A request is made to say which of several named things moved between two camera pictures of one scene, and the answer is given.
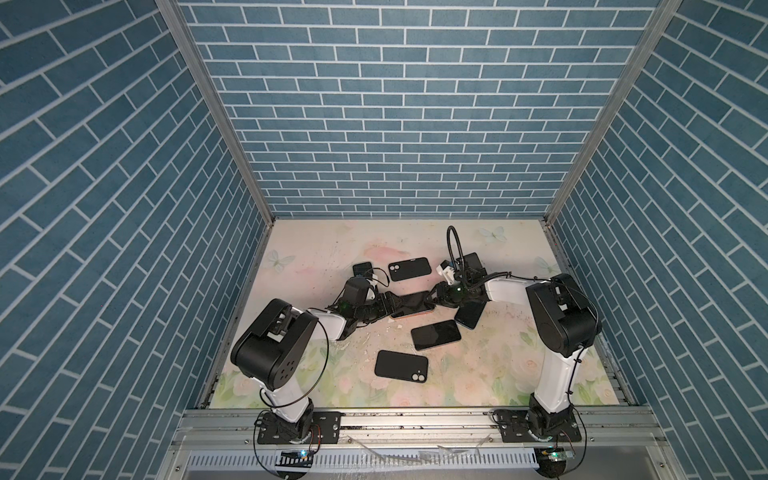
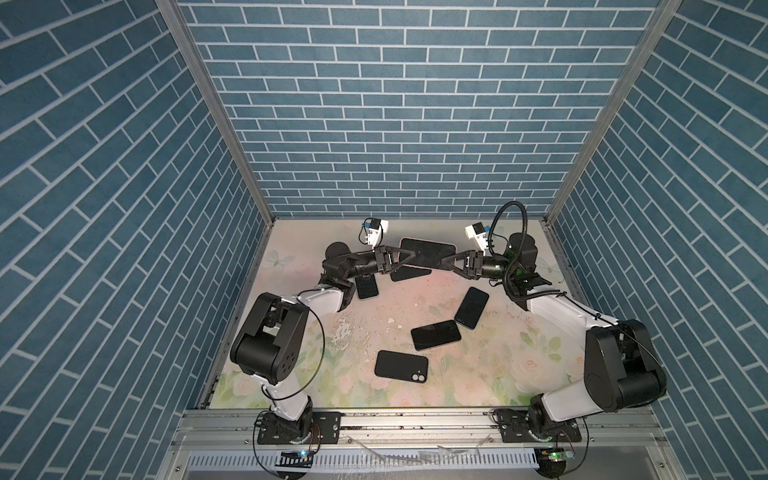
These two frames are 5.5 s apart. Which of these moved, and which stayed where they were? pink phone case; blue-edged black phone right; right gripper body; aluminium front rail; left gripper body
Moved: right gripper body; pink phone case; left gripper body
Stayed: aluminium front rail; blue-edged black phone right
